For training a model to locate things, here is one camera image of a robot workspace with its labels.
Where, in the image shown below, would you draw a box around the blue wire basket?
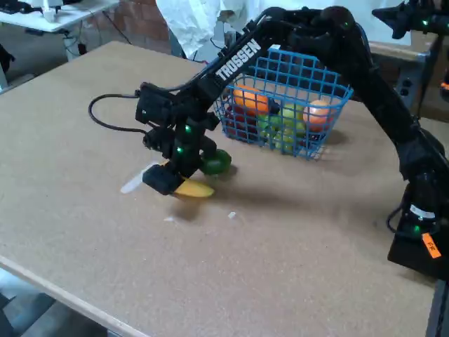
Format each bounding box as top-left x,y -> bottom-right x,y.
210,47 -> 354,161

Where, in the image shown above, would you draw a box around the dark red toy fruit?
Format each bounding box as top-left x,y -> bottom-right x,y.
224,105 -> 259,138

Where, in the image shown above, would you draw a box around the black arm base cable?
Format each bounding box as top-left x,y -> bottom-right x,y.
387,206 -> 410,232

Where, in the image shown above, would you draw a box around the grey metal bench leg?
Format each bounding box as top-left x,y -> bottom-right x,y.
391,52 -> 431,115

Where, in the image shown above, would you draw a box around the round green toy fruit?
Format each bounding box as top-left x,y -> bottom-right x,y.
200,149 -> 232,176

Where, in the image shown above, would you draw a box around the green toy grapes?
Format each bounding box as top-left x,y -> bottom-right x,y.
257,103 -> 308,154

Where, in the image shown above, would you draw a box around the black background object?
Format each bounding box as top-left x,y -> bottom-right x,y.
0,45 -> 15,73

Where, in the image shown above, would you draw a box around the yellow toy banana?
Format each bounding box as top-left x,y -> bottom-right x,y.
159,161 -> 215,199

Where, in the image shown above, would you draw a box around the orange toy fruit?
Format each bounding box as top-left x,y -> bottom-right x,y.
233,84 -> 270,117

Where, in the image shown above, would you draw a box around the white crumpled cloth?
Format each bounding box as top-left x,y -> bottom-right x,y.
156,0 -> 267,60

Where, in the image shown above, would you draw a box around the small black camera box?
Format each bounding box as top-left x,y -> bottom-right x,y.
135,82 -> 175,126

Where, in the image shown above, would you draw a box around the looped black camera cable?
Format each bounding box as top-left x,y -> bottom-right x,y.
88,93 -> 152,136

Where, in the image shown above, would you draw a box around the wooden workbench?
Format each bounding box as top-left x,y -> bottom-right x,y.
364,40 -> 441,113

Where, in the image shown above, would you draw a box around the white background desk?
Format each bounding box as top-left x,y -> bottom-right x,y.
0,0 -> 120,34

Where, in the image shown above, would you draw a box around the white object on desk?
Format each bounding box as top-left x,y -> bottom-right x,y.
41,0 -> 66,22

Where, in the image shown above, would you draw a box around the long white tape strip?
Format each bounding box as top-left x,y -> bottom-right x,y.
120,160 -> 161,194

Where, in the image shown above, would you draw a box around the peach coloured toy fruit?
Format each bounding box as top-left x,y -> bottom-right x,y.
302,100 -> 334,133

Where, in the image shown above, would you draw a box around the black metal frame post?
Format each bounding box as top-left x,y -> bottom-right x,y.
426,279 -> 449,337

